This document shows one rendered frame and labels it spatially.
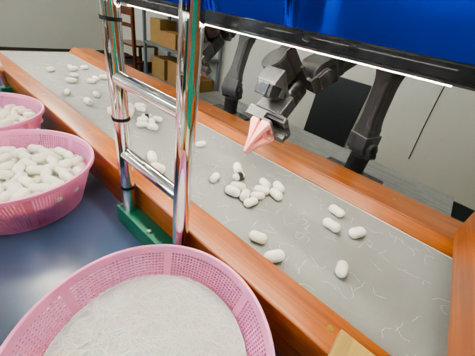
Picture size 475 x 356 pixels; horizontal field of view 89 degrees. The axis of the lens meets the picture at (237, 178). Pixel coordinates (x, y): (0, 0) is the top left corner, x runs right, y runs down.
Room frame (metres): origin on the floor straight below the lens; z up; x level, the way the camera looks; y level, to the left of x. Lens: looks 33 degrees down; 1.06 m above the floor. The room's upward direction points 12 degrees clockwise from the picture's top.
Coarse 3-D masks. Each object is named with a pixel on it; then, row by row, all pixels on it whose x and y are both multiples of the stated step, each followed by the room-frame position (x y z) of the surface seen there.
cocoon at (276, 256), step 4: (268, 252) 0.26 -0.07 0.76; (272, 252) 0.26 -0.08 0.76; (276, 252) 0.27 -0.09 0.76; (280, 252) 0.27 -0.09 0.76; (264, 256) 0.26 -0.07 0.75; (268, 256) 0.26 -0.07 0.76; (272, 256) 0.26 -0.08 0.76; (276, 256) 0.26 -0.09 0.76; (280, 256) 0.26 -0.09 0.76; (284, 256) 0.27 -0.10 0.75; (272, 260) 0.25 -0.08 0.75; (276, 260) 0.26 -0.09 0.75; (280, 260) 0.26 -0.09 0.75
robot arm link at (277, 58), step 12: (288, 48) 0.57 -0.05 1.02; (264, 60) 0.58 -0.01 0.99; (276, 60) 0.55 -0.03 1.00; (288, 60) 0.56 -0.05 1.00; (300, 60) 0.58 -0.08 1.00; (288, 72) 0.56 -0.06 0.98; (300, 72) 0.59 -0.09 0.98; (324, 72) 0.58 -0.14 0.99; (312, 84) 0.58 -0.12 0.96; (324, 84) 0.58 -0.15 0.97
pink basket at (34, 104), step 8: (0, 96) 0.62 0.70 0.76; (8, 96) 0.63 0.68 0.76; (16, 96) 0.63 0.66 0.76; (24, 96) 0.63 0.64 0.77; (0, 104) 0.61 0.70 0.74; (16, 104) 0.63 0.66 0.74; (24, 104) 0.63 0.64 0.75; (32, 104) 0.62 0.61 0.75; (40, 104) 0.60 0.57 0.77; (40, 112) 0.55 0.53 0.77; (32, 120) 0.51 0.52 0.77; (40, 120) 0.56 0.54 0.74; (0, 128) 0.45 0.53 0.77; (8, 128) 0.46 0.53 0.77; (16, 128) 0.48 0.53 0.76; (24, 128) 0.50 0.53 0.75; (32, 128) 0.52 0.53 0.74; (8, 136) 0.46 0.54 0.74; (16, 144) 0.48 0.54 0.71
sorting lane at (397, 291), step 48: (144, 144) 0.55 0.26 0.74; (192, 192) 0.40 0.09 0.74; (240, 192) 0.43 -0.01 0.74; (288, 192) 0.47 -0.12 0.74; (288, 240) 0.32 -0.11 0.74; (336, 240) 0.34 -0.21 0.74; (384, 240) 0.37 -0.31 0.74; (336, 288) 0.24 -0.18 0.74; (384, 288) 0.26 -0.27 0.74; (432, 288) 0.27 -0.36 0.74; (384, 336) 0.18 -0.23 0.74; (432, 336) 0.19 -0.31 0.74
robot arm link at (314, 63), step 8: (312, 56) 0.64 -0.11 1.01; (320, 56) 0.63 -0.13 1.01; (304, 64) 0.63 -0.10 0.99; (312, 64) 0.61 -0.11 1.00; (320, 64) 0.59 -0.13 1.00; (328, 64) 0.60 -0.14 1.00; (336, 64) 0.61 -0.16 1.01; (344, 64) 0.62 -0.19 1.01; (352, 64) 0.64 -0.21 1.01; (312, 72) 0.59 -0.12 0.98; (336, 72) 0.61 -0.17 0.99; (344, 72) 0.63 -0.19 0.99; (336, 80) 0.62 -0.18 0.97
